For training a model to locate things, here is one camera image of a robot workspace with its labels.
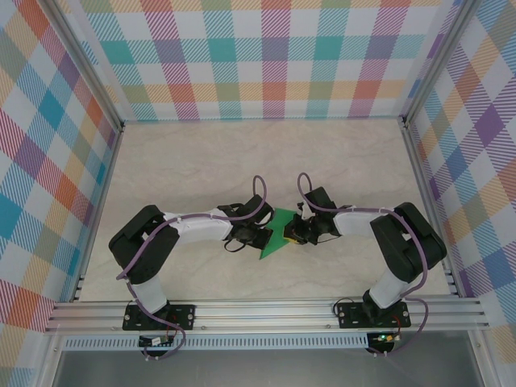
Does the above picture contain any green paper sheet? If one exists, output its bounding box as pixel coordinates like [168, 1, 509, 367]
[257, 207, 298, 261]

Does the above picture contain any left aluminium side rail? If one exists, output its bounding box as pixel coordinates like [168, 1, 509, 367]
[71, 125, 125, 303]

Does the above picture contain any aluminium side rail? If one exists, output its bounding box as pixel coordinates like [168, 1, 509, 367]
[71, 125, 125, 303]
[399, 119, 461, 298]

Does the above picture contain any left small circuit board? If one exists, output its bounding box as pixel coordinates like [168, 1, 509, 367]
[139, 336, 175, 348]

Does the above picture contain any right aluminium side rail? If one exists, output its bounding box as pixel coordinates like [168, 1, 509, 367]
[399, 119, 461, 298]

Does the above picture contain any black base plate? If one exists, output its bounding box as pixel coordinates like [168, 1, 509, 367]
[336, 302, 411, 330]
[123, 304, 197, 332]

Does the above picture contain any slotted grey cable duct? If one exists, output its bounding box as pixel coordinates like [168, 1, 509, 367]
[63, 333, 370, 351]

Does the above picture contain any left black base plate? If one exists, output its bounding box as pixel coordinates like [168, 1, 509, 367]
[123, 304, 197, 332]

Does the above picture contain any right aluminium frame post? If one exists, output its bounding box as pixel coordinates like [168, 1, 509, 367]
[398, 0, 481, 127]

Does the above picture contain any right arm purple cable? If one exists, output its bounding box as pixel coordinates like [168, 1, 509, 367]
[297, 172, 430, 358]

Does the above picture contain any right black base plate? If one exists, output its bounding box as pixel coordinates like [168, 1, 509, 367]
[336, 302, 411, 330]

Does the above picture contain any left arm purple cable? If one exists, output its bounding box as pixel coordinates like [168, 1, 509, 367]
[116, 175, 279, 361]

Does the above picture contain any left aluminium frame post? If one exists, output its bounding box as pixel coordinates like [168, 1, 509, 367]
[48, 0, 125, 132]

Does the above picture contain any grey metal panel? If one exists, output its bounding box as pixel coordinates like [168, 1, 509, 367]
[52, 348, 485, 387]

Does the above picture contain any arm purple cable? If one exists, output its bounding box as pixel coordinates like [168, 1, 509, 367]
[297, 172, 430, 358]
[116, 175, 279, 361]

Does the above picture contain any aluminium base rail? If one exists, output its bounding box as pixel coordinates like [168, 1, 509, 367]
[44, 297, 491, 334]

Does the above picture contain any aluminium frame post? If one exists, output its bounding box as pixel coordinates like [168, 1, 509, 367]
[48, 0, 125, 132]
[398, 0, 481, 127]

